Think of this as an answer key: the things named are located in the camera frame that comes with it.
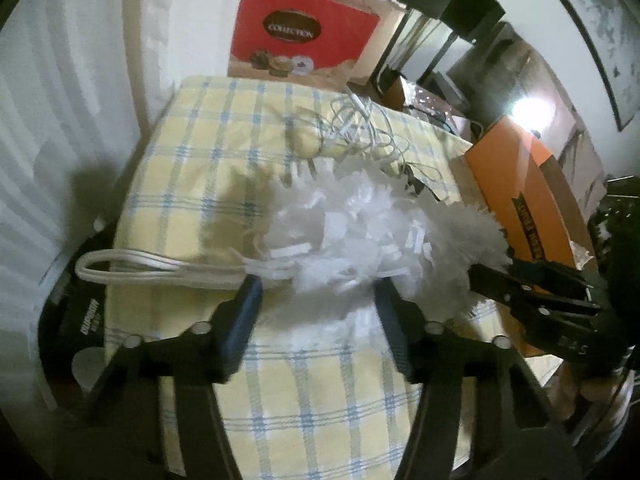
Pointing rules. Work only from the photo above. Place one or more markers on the white fluffy duster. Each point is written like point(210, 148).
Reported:
point(370, 230)

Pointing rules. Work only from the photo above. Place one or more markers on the brown sofa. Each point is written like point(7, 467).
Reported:
point(570, 125)

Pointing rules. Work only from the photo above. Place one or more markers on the yellow checked tablecloth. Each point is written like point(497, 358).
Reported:
point(210, 195)

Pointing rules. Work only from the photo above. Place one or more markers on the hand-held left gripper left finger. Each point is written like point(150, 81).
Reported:
point(244, 312)

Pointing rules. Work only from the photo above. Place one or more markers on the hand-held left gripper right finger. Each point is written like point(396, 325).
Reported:
point(391, 322)

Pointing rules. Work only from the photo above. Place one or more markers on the black speaker stand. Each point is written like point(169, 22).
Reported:
point(395, 42)
point(435, 57)

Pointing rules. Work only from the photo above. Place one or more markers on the orange cardboard box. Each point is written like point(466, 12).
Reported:
point(520, 185)

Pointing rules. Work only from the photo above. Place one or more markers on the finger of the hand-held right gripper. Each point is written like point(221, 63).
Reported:
point(537, 272)
point(492, 282)

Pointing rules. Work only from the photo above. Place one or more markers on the white curtain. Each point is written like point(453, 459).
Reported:
point(60, 100)

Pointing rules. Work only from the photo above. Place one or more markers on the framed ink painting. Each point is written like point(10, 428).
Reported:
point(595, 25)

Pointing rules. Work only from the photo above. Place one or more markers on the person's right hand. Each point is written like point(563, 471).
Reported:
point(600, 392)

